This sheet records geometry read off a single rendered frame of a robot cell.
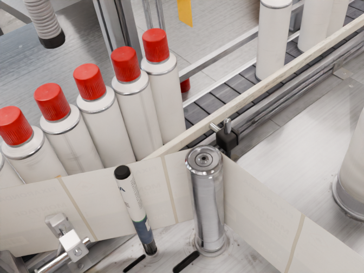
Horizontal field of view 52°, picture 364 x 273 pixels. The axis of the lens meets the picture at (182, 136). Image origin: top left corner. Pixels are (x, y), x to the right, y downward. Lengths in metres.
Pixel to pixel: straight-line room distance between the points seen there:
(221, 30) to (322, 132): 0.42
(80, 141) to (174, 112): 0.16
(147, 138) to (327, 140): 0.29
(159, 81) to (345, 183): 0.29
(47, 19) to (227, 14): 0.60
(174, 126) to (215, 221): 0.20
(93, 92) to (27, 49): 0.60
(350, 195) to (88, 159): 0.36
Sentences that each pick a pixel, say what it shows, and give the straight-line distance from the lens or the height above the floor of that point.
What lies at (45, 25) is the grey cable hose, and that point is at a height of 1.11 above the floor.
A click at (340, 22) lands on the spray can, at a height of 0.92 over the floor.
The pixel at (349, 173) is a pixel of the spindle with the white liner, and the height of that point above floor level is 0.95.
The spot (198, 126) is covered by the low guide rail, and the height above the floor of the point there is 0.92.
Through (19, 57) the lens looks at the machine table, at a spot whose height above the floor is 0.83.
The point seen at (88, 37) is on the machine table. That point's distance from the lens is 1.03.
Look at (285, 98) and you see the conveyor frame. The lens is 0.74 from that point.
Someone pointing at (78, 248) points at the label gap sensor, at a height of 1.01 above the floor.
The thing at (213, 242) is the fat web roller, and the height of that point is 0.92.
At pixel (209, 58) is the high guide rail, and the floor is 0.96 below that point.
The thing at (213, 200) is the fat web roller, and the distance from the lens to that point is 0.40.
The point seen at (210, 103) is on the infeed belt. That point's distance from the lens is 0.69.
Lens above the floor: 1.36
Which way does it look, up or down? 49 degrees down
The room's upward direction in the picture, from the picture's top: 8 degrees counter-clockwise
